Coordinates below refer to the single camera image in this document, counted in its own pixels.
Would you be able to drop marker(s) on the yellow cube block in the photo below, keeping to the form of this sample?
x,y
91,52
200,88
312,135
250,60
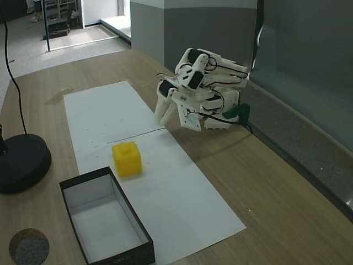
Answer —
x,y
127,159

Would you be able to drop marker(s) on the dark brown open box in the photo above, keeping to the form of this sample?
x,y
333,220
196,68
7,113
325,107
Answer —
x,y
107,220

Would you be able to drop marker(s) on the white paper sheet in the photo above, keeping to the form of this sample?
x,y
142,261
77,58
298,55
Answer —
x,y
110,110
171,193

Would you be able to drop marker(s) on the green table clamp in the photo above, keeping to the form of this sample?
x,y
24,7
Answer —
x,y
238,111

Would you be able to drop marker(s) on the black floor stand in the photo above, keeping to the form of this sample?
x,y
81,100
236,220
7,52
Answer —
x,y
58,29

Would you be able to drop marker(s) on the black round stand base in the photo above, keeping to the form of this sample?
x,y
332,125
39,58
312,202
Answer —
x,y
22,163

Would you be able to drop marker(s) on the person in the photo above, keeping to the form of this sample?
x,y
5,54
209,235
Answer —
x,y
36,11

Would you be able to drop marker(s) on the metal frame chair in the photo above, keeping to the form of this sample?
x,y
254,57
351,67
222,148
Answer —
x,y
64,7

